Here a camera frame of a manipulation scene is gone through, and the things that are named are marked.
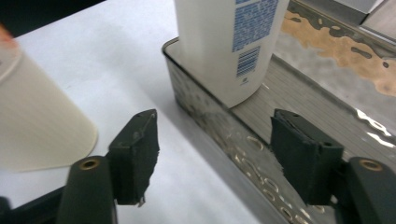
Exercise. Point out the cream pump bottle red label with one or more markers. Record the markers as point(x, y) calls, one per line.
point(37, 121)

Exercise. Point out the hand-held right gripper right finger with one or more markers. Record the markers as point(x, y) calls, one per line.
point(308, 155)

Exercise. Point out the light blue table sheet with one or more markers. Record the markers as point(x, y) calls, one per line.
point(124, 65)

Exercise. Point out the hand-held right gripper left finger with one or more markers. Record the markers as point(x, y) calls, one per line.
point(134, 161)

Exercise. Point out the white spray bottle blue cap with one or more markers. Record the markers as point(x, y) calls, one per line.
point(208, 49)

